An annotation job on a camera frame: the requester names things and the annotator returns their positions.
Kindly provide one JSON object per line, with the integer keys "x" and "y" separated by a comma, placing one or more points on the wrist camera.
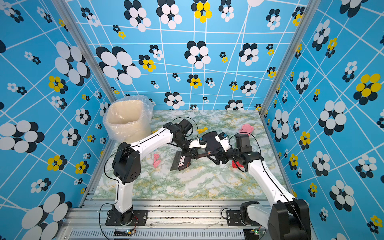
{"x": 224, "y": 141}
{"x": 198, "y": 143}

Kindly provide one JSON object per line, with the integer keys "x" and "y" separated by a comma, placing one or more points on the pink paper scrap left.
{"x": 157, "y": 160}

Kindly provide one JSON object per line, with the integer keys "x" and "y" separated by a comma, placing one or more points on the black dustpan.
{"x": 213, "y": 146}

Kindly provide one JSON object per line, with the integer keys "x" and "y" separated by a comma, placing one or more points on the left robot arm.
{"x": 127, "y": 164}

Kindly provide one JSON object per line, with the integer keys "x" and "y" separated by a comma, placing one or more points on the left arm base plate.
{"x": 130, "y": 218}

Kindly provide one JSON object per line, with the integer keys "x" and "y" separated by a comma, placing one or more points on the beige trash bin with liner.
{"x": 129, "y": 119}

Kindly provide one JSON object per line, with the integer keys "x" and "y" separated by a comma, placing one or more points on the aluminium frame rail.
{"x": 163, "y": 220}

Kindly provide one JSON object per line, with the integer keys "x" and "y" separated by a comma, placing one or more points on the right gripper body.
{"x": 232, "y": 155}

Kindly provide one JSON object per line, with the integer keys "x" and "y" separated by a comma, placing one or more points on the pink paper scrap right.
{"x": 246, "y": 129}

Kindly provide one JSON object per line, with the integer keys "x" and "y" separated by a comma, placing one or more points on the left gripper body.
{"x": 184, "y": 144}

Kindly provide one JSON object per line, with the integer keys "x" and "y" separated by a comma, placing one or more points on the red paper scrap right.
{"x": 237, "y": 165}

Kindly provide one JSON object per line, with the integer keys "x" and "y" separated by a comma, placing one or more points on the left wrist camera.
{"x": 198, "y": 143}

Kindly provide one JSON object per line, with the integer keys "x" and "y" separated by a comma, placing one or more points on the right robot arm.
{"x": 288, "y": 218}

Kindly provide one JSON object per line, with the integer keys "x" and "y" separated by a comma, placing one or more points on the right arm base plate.
{"x": 235, "y": 219}

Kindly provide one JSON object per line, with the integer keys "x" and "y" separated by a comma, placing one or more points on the pink paper scrap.
{"x": 246, "y": 129}
{"x": 157, "y": 160}

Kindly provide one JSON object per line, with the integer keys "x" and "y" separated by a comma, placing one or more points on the yellow paper scrap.
{"x": 200, "y": 131}

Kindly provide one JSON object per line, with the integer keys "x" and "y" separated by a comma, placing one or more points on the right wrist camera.
{"x": 224, "y": 141}

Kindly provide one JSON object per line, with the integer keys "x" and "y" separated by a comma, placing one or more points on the cartoon face hand brush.
{"x": 180, "y": 162}

